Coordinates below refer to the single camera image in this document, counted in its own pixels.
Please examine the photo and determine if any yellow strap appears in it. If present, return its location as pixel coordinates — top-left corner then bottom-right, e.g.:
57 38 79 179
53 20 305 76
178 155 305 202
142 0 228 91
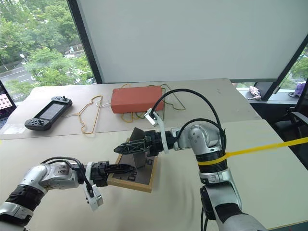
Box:
197 137 308 167

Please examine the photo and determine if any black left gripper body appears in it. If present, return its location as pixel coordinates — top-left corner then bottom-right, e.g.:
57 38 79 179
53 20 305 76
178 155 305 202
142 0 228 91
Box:
90 161 111 188

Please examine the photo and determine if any red cardboard box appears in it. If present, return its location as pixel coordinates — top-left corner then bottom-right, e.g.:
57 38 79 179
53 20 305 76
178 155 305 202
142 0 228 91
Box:
111 86 166 115

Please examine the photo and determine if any wooden picture frame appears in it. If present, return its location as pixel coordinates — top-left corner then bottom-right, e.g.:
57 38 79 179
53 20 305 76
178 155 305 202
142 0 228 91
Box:
106 127 159 193

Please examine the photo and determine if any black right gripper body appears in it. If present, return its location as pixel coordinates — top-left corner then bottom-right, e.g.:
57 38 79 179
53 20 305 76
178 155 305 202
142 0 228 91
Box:
143 129 166 157

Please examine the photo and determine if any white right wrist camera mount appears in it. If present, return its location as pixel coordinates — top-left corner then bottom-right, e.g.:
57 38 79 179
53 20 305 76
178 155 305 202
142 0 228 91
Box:
144 108 170 155

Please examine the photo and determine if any purple bag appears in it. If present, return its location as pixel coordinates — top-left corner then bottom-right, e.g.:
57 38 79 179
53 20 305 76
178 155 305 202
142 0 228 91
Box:
288 81 308 97

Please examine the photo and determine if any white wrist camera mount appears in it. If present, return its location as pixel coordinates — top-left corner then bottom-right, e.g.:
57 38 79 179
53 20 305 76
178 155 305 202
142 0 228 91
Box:
82 162 104 212
144 108 170 155

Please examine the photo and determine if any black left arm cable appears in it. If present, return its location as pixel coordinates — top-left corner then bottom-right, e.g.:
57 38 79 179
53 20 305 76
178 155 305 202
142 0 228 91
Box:
40 157 95 196

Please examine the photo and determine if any open laptop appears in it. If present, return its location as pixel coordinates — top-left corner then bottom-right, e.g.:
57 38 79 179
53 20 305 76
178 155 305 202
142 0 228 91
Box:
0 79 18 129

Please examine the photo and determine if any black office chair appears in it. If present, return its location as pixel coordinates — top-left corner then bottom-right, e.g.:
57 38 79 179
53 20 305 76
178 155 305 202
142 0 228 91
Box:
273 83 308 146

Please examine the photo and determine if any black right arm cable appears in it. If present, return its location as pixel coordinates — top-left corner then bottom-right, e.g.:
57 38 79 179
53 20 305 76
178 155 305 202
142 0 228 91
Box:
152 89 227 155

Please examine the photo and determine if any green wire hanger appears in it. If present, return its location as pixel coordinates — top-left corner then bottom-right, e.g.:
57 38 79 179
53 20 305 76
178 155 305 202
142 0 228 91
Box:
133 84 186 121

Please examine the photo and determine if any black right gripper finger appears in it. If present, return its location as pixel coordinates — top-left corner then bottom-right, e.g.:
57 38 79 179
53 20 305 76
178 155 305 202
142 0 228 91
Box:
113 145 146 155
120 140 146 147

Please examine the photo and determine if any yellow wire hanger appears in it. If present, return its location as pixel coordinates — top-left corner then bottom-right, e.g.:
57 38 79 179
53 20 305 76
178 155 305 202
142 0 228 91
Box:
77 95 103 134

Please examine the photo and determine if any black window frame post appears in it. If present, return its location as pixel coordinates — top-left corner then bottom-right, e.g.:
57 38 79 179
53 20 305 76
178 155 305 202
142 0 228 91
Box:
263 35 308 102

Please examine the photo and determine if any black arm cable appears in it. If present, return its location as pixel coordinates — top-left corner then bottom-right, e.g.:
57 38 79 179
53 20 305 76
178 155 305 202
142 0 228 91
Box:
152 89 227 155
40 157 95 196

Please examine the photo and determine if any white roller blind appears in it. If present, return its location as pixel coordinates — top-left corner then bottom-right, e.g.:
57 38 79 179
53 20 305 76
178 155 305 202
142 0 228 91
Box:
76 0 308 84

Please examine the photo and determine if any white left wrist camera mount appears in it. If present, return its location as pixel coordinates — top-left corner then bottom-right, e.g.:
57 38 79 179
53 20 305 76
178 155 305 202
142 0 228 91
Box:
82 162 104 212

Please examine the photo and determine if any pink folded umbrella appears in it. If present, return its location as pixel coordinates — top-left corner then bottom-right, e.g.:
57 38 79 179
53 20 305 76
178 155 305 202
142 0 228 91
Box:
248 86 262 101

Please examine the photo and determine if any black handheld game console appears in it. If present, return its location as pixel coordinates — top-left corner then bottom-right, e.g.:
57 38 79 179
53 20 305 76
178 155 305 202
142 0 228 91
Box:
24 95 73 131

